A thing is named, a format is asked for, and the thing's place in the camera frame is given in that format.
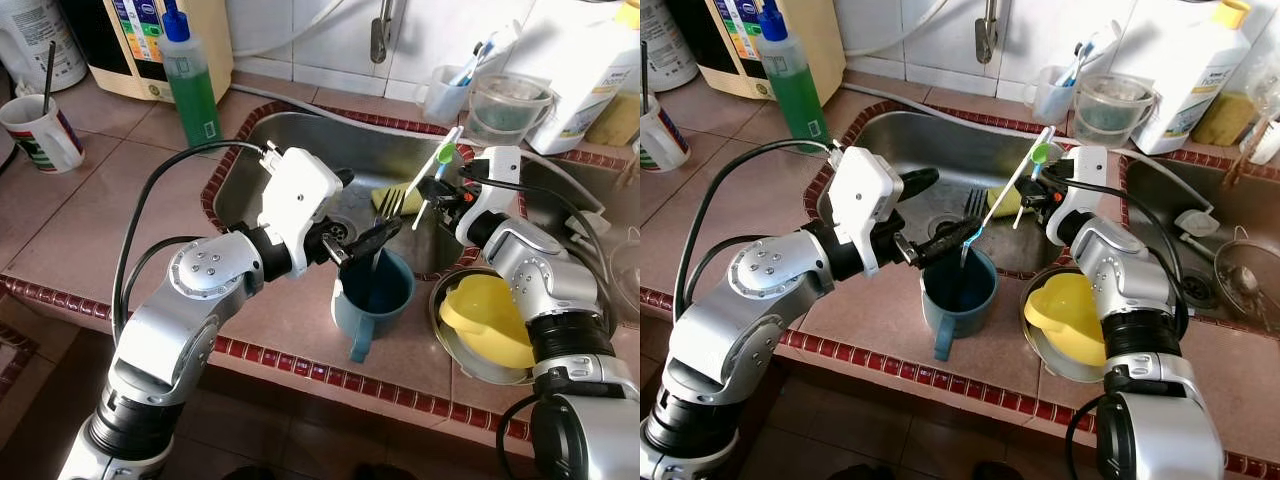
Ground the white detergent bottle yellow cap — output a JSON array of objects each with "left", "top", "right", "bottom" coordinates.
[
  {"left": 1130, "top": 0, "right": 1253, "bottom": 156},
  {"left": 500, "top": 0, "right": 640, "bottom": 156}
]

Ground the steel bowl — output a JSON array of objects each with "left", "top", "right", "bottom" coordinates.
[
  {"left": 428, "top": 265, "right": 541, "bottom": 386},
  {"left": 1020, "top": 265, "right": 1111, "bottom": 384}
]

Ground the yellow plastic bowl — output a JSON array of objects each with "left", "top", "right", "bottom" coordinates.
[
  {"left": 440, "top": 275, "right": 541, "bottom": 369},
  {"left": 1028, "top": 272, "right": 1106, "bottom": 368}
]

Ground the white and green utensil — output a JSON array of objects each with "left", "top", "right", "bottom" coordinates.
[
  {"left": 412, "top": 125, "right": 466, "bottom": 231},
  {"left": 985, "top": 125, "right": 1058, "bottom": 233}
]

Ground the steel sink basin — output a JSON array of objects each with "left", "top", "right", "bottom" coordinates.
[
  {"left": 200, "top": 100, "right": 521, "bottom": 281},
  {"left": 520, "top": 150, "right": 640, "bottom": 301},
  {"left": 803, "top": 100, "right": 1121, "bottom": 281},
  {"left": 1120, "top": 155, "right": 1280, "bottom": 336}
]

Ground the white toothbrush cup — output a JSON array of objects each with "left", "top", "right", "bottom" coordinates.
[
  {"left": 1030, "top": 65, "right": 1083, "bottom": 124},
  {"left": 415, "top": 65, "right": 471, "bottom": 124}
]

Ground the beige water filter unit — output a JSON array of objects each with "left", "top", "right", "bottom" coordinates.
[
  {"left": 60, "top": 0, "right": 236, "bottom": 103},
  {"left": 665, "top": 0, "right": 846, "bottom": 101}
]

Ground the yellow sponge block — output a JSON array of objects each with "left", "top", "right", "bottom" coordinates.
[
  {"left": 585, "top": 90, "right": 640, "bottom": 148},
  {"left": 1190, "top": 90, "right": 1259, "bottom": 148}
]

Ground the green dish soap bottle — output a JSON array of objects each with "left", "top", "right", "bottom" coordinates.
[
  {"left": 160, "top": 0, "right": 223, "bottom": 149},
  {"left": 755, "top": 0, "right": 831, "bottom": 151}
]

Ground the white labelled jug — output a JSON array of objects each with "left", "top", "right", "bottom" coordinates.
[
  {"left": 0, "top": 0, "right": 89, "bottom": 93},
  {"left": 640, "top": 0, "right": 698, "bottom": 93}
]

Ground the brown frayed cord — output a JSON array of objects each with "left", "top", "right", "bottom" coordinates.
[{"left": 1222, "top": 150, "right": 1256, "bottom": 191}]

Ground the dark stirring spoon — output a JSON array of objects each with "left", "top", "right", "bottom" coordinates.
[{"left": 40, "top": 40, "right": 57, "bottom": 116}]

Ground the white plastic cup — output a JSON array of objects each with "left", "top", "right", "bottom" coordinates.
[{"left": 1245, "top": 115, "right": 1280, "bottom": 166}]

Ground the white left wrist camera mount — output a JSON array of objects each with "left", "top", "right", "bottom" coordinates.
[
  {"left": 255, "top": 145, "right": 346, "bottom": 279},
  {"left": 828, "top": 145, "right": 906, "bottom": 279}
]

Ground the blue white toothbrush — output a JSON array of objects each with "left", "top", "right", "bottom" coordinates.
[
  {"left": 1060, "top": 22, "right": 1123, "bottom": 89},
  {"left": 450, "top": 25, "right": 521, "bottom": 89}
]

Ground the chrome wall faucet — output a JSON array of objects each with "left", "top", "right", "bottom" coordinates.
[
  {"left": 370, "top": 0, "right": 396, "bottom": 64},
  {"left": 977, "top": 0, "right": 1001, "bottom": 64}
]

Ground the white printed mug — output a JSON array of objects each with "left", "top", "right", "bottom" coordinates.
[
  {"left": 640, "top": 95, "right": 691, "bottom": 173},
  {"left": 0, "top": 95, "right": 86, "bottom": 174}
]

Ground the grey hose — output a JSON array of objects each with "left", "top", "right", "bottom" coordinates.
[
  {"left": 840, "top": 82, "right": 1216, "bottom": 226},
  {"left": 230, "top": 82, "right": 601, "bottom": 216}
]

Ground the clear plastic pail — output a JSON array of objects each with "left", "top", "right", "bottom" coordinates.
[
  {"left": 468, "top": 72, "right": 556, "bottom": 149},
  {"left": 1072, "top": 72, "right": 1159, "bottom": 149}
]

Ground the steel mesh strainer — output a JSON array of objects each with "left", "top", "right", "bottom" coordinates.
[
  {"left": 608, "top": 230, "right": 640, "bottom": 321},
  {"left": 1213, "top": 225, "right": 1280, "bottom": 336}
]

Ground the yellow green scouring sponge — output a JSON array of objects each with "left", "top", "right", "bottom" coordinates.
[
  {"left": 985, "top": 185, "right": 1026, "bottom": 219},
  {"left": 372, "top": 185, "right": 426, "bottom": 216}
]

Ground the dark blue mug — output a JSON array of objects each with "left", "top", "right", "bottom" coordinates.
[
  {"left": 920, "top": 245, "right": 998, "bottom": 363},
  {"left": 332, "top": 245, "right": 416, "bottom": 363}
]

